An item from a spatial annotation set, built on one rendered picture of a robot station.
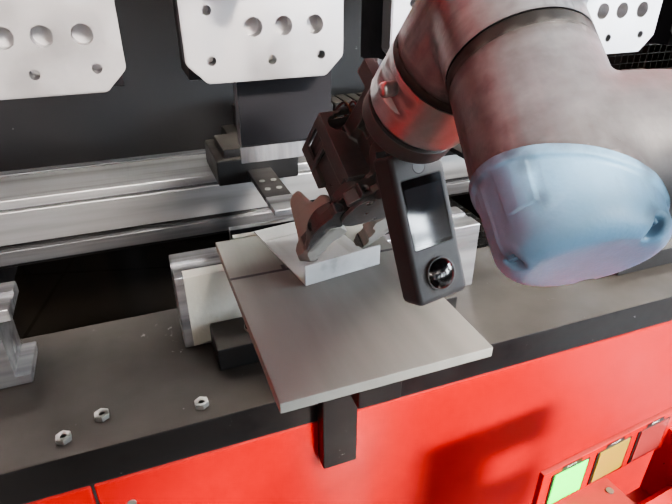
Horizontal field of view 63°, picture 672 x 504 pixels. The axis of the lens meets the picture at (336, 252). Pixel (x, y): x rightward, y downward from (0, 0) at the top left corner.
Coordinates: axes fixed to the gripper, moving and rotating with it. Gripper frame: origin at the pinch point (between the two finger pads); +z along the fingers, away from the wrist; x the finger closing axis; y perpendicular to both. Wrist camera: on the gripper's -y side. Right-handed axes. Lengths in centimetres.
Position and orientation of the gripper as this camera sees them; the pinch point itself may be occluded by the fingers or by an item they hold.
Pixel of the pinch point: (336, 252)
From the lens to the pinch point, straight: 54.6
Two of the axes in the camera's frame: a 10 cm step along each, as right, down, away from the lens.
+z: -3.2, 4.0, 8.6
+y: -3.8, -8.8, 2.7
